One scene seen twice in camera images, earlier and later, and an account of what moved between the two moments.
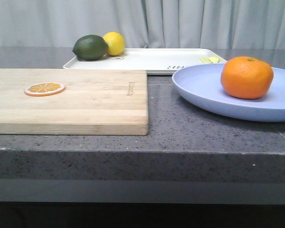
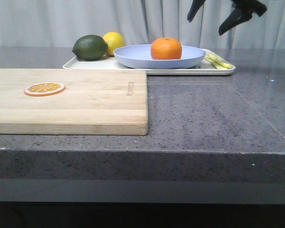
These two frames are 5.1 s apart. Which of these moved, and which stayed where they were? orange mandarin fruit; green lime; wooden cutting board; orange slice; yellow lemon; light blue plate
Moved: light blue plate; orange mandarin fruit
Stayed: orange slice; green lime; wooden cutting board; yellow lemon
